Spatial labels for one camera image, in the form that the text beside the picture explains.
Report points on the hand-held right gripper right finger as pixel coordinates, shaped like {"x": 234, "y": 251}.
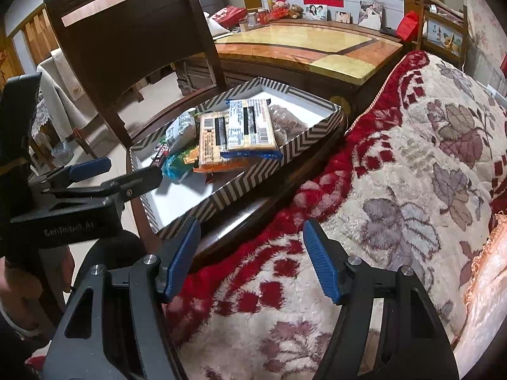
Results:
{"x": 321, "y": 263}

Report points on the green white snack bag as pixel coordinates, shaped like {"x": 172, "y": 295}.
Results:
{"x": 180, "y": 128}

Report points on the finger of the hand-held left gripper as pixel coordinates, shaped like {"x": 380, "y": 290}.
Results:
{"x": 89, "y": 169}
{"x": 132, "y": 184}

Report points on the plush toys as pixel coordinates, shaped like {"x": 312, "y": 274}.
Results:
{"x": 285, "y": 10}

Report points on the wooden dining table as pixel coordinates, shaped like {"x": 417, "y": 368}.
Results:
{"x": 301, "y": 47}

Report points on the floral printed cloth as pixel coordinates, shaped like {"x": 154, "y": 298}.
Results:
{"x": 489, "y": 27}

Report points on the orange snack packet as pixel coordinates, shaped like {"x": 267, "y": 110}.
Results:
{"x": 212, "y": 142}

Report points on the white cloth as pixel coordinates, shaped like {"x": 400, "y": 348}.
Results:
{"x": 65, "y": 91}

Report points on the teal snack packet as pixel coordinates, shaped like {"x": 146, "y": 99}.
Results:
{"x": 176, "y": 165}

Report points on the dark chocolate packet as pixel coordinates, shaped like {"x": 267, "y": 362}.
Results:
{"x": 162, "y": 153}

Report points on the blue white snack packet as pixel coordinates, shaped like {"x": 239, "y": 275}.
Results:
{"x": 253, "y": 126}

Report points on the person's left hand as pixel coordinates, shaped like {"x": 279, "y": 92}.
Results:
{"x": 35, "y": 277}

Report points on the dark wooden chair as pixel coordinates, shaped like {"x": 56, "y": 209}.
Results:
{"x": 130, "y": 39}

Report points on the person's left forearm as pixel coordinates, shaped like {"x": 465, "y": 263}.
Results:
{"x": 18, "y": 328}

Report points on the red packet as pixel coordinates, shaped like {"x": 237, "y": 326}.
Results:
{"x": 229, "y": 16}

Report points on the floral fleece blanket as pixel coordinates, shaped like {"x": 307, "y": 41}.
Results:
{"x": 376, "y": 206}

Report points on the wooden framed picture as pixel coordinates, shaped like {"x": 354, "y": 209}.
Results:
{"x": 443, "y": 27}

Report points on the jars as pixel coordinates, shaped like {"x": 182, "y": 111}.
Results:
{"x": 255, "y": 19}

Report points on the peach satin fringed cloth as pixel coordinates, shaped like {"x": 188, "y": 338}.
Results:
{"x": 487, "y": 304}

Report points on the red gift bag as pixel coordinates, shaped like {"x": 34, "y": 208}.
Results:
{"x": 408, "y": 27}

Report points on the small framed photo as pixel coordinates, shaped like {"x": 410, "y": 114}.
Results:
{"x": 343, "y": 16}
{"x": 316, "y": 12}

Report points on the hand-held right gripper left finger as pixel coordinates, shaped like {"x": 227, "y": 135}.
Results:
{"x": 184, "y": 255}

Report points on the brown snack bag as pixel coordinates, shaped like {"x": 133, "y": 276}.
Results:
{"x": 289, "y": 120}

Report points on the large wedding photo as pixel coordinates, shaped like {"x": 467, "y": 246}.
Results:
{"x": 371, "y": 15}

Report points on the chevron striped cardboard box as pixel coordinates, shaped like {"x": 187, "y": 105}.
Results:
{"x": 245, "y": 190}

